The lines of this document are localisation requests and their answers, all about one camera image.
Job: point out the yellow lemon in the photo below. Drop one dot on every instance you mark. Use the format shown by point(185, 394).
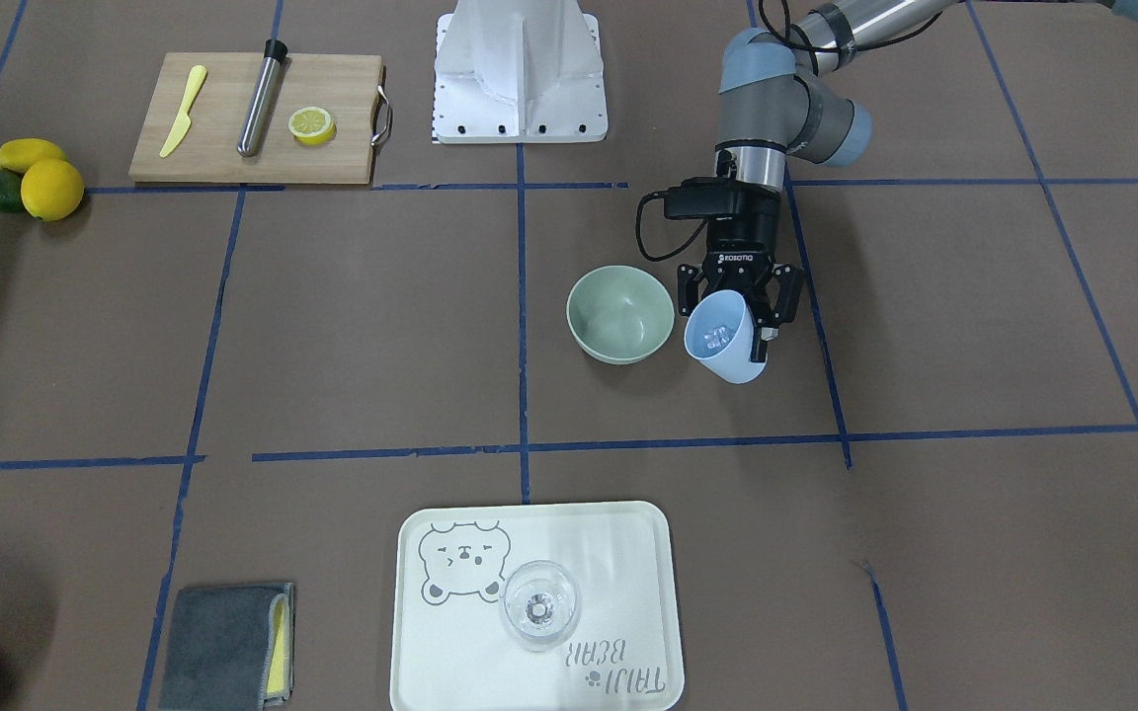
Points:
point(52, 189)
point(20, 155)

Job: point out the yellow plastic knife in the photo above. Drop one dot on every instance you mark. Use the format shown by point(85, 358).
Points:
point(182, 122)

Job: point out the green ceramic bowl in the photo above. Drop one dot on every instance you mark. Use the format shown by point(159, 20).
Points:
point(619, 314)

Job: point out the light blue plastic cup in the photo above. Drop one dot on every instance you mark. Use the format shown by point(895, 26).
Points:
point(720, 335)

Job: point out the cream bear tray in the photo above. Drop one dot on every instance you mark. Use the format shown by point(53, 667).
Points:
point(451, 649)

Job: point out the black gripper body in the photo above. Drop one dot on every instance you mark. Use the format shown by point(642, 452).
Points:
point(745, 235)

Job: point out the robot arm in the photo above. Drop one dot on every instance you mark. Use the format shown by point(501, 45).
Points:
point(775, 106)

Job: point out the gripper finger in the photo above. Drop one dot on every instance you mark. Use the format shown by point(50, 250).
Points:
point(693, 286)
point(776, 297)

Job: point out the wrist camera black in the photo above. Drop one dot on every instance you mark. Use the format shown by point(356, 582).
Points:
point(700, 198)

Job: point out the clear wine glass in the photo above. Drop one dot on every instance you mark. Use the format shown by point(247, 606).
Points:
point(541, 605)

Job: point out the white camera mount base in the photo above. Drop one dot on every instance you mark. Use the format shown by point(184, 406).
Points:
point(509, 72)

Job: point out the lemon half slice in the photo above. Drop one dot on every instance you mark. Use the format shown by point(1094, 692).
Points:
point(311, 126)

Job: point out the grey folded cloth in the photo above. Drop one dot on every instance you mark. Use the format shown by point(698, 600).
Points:
point(230, 648)

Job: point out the metal cylinder tool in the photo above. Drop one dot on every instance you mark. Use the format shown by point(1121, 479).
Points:
point(266, 91)

